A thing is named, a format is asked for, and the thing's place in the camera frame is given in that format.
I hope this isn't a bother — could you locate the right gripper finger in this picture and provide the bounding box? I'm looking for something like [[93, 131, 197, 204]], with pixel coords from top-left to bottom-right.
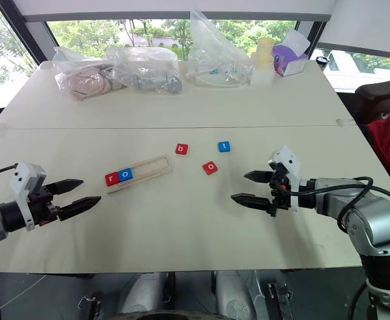
[[243, 170, 275, 184], [230, 193, 272, 213]]

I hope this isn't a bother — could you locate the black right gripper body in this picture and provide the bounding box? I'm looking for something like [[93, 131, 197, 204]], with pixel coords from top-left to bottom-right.
[[267, 162, 294, 218]]

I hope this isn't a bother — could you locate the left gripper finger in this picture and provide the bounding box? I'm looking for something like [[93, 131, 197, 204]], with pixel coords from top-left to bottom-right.
[[57, 195, 102, 223], [46, 179, 85, 197]]

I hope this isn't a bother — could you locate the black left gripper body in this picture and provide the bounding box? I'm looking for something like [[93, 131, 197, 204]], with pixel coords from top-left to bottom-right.
[[27, 185, 62, 227]]

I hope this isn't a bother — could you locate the red letter tile o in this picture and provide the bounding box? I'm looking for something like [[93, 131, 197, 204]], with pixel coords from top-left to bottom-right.
[[201, 161, 219, 177]]

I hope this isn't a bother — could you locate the red letter tile r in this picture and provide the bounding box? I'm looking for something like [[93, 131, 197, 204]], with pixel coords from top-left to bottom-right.
[[105, 171, 122, 187]]

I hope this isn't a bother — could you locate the blue letter tile o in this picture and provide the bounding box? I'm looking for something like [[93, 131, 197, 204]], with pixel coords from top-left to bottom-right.
[[118, 167, 135, 183]]

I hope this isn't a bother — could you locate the wooden letter tray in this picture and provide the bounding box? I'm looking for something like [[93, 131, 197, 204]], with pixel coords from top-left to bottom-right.
[[104, 154, 175, 195]]

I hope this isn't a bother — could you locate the silver robot leg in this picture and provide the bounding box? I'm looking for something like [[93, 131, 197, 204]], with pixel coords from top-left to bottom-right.
[[127, 271, 169, 315], [214, 270, 255, 320]]

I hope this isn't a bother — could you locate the black metal clamp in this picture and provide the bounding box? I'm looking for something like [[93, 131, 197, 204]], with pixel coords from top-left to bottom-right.
[[265, 282, 295, 320], [77, 294, 103, 315]]

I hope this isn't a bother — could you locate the plastic bag with pink items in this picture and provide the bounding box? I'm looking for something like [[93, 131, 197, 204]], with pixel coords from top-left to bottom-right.
[[53, 46, 129, 101]]

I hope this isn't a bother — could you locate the cream plastic container stack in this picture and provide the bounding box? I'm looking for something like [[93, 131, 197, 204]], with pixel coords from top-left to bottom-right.
[[250, 37, 277, 87]]

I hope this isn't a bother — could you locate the purple tissue box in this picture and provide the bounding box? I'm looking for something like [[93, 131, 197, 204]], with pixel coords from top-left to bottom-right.
[[271, 29, 311, 79]]

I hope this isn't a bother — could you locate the person in red clothes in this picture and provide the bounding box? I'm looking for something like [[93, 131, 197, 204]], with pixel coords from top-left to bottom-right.
[[366, 109, 390, 189]]

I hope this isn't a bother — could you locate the plastic bag with grey items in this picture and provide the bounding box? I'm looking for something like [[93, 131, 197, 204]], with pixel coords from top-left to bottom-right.
[[106, 46, 184, 97]]

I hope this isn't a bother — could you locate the black office chair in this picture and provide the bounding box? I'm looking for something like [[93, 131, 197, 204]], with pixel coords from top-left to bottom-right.
[[353, 79, 390, 125]]

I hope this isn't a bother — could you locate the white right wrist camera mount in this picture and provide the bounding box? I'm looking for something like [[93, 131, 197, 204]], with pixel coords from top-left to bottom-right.
[[267, 145, 303, 211]]

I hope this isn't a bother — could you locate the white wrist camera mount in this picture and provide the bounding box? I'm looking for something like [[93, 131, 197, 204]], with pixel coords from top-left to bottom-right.
[[9, 161, 48, 231], [267, 145, 303, 211]]

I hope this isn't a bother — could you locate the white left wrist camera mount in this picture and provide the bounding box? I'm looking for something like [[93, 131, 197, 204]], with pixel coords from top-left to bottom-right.
[[9, 161, 48, 231]]

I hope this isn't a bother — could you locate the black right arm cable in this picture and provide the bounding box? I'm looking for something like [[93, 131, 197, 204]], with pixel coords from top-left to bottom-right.
[[289, 176, 387, 234]]

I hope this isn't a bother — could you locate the clear plastic bag with cables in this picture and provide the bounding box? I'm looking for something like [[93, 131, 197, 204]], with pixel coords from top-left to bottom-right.
[[184, 9, 255, 89]]

